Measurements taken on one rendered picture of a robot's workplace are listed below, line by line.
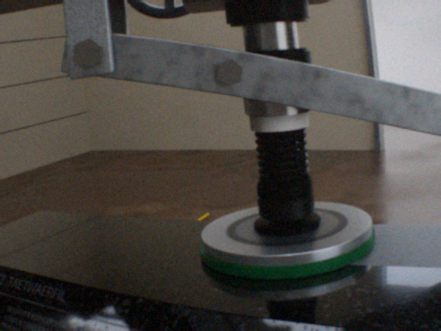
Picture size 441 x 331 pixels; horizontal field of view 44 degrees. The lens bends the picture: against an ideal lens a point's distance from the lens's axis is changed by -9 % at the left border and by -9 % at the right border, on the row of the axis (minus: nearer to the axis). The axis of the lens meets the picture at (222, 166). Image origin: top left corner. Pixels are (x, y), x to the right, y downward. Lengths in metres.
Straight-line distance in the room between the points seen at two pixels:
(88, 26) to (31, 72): 6.24
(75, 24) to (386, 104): 0.35
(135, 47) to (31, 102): 6.20
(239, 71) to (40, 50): 6.40
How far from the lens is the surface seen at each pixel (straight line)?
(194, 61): 0.63
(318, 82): 0.65
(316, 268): 0.64
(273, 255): 0.63
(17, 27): 6.79
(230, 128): 6.28
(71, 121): 7.28
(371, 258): 0.68
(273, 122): 0.67
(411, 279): 0.62
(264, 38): 0.67
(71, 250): 0.83
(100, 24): 0.62
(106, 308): 0.66
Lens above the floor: 1.07
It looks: 11 degrees down
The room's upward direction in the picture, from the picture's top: 6 degrees counter-clockwise
